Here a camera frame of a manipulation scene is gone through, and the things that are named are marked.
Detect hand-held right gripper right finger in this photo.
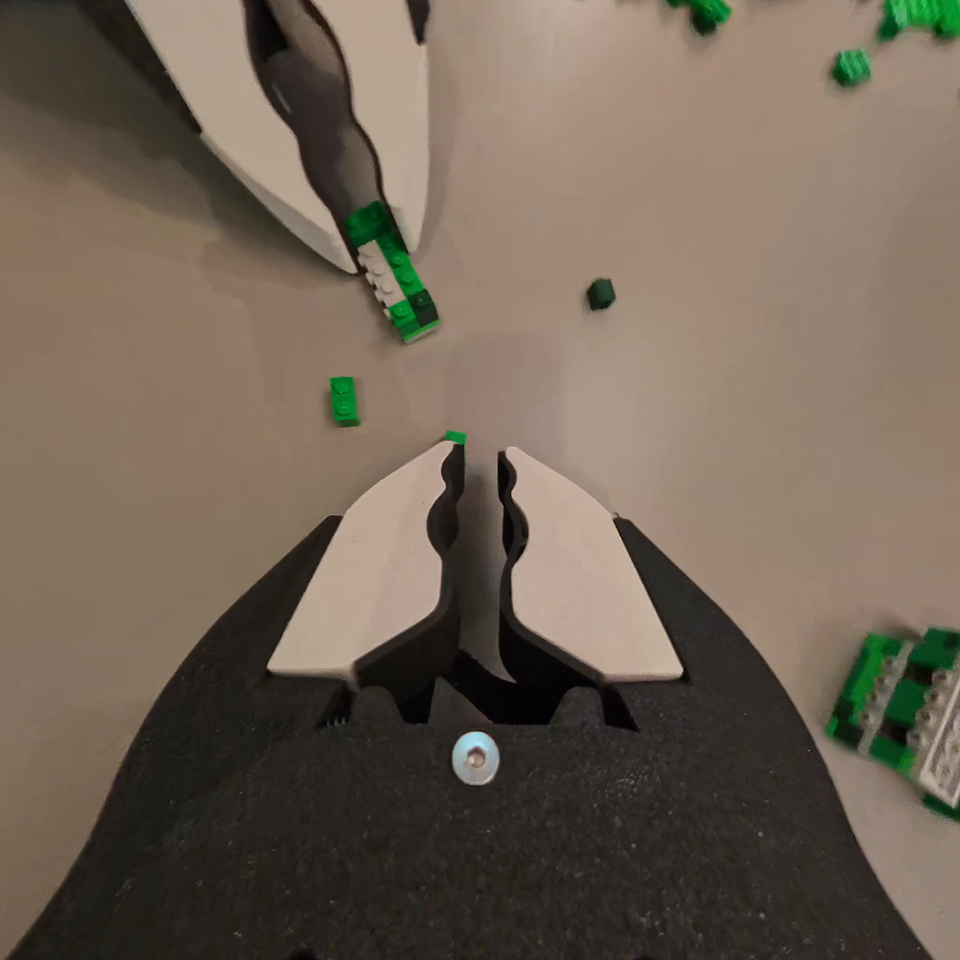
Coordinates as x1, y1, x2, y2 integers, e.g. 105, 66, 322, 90
497, 447, 685, 687

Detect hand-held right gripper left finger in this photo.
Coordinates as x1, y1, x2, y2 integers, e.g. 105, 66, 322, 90
266, 441, 468, 687

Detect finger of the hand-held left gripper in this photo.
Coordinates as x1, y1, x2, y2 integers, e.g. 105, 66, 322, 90
322, 0, 430, 254
127, 0, 360, 275

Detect green and white brick strip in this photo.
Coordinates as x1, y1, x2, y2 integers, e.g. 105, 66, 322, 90
343, 201, 442, 346

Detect green two-stud brick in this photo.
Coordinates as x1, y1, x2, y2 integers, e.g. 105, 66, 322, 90
328, 376, 363, 429

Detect green and white brick model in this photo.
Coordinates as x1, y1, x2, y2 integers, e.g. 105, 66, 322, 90
825, 624, 960, 820

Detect pile of green bricks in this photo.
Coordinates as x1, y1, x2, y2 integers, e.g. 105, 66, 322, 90
663, 0, 960, 44

